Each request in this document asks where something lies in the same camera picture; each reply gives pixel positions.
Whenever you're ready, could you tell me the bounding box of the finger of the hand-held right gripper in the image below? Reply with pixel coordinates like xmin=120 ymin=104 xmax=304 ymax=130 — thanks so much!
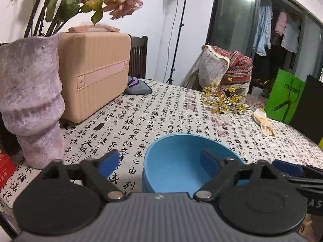
xmin=273 ymin=159 xmax=323 ymax=192

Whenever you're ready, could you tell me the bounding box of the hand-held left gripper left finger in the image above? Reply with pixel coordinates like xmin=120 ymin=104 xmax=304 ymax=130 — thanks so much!
xmin=38 ymin=149 xmax=127 ymax=202

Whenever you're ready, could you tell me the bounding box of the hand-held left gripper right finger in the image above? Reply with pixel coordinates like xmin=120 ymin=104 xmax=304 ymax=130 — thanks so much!
xmin=193 ymin=149 xmax=285 ymax=202

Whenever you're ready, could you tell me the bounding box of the cream knitted work glove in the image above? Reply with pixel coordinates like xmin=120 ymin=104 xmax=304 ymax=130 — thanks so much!
xmin=252 ymin=108 xmax=276 ymax=137

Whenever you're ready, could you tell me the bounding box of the black paper bag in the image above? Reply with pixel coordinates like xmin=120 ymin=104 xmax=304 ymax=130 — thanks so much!
xmin=288 ymin=75 xmax=323 ymax=144

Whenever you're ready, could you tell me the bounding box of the yellow flower branch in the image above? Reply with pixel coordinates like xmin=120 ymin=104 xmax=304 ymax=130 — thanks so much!
xmin=202 ymin=78 xmax=249 ymax=114

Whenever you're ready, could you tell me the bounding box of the green paper bag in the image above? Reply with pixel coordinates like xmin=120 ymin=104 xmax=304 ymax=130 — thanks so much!
xmin=264 ymin=69 xmax=306 ymax=124

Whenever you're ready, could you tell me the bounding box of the grey purple fabric pouch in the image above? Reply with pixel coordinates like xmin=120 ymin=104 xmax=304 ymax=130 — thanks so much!
xmin=125 ymin=76 xmax=153 ymax=95

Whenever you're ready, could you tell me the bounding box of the beige cloth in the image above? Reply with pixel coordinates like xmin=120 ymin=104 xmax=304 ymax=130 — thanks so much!
xmin=180 ymin=60 xmax=202 ymax=87

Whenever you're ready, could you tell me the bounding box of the red patterned blanket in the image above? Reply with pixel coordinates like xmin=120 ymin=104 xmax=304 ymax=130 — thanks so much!
xmin=218 ymin=51 xmax=253 ymax=90

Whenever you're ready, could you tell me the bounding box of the grey lace-trimmed cushion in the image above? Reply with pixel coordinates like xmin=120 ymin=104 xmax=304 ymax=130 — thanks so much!
xmin=198 ymin=45 xmax=230 ymax=86

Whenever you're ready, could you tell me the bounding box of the purple ceramic vase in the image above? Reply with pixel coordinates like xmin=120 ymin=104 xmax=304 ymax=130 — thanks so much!
xmin=0 ymin=33 xmax=66 ymax=169

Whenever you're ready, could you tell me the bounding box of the red box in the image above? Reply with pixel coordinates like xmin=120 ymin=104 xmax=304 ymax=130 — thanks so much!
xmin=0 ymin=152 xmax=16 ymax=189

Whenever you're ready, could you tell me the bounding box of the pink hard-shell suitcase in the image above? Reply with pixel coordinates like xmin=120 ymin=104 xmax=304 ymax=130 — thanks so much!
xmin=58 ymin=25 xmax=132 ymax=123

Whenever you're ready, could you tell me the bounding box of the dark wooden chair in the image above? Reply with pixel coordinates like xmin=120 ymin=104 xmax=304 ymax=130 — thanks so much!
xmin=129 ymin=36 xmax=148 ymax=79

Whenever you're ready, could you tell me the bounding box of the white hanging garment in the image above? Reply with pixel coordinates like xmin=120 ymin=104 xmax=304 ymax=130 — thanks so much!
xmin=281 ymin=18 xmax=302 ymax=53

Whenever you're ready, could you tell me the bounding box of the light blue hanging shirt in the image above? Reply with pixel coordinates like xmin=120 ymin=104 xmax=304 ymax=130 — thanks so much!
xmin=253 ymin=1 xmax=273 ymax=56

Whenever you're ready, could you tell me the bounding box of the pink hanging garment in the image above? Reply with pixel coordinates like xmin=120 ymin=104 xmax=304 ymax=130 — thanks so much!
xmin=275 ymin=11 xmax=287 ymax=36

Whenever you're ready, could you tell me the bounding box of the dark sliding glass door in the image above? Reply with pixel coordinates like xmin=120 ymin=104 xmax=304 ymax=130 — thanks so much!
xmin=206 ymin=0 xmax=323 ymax=99

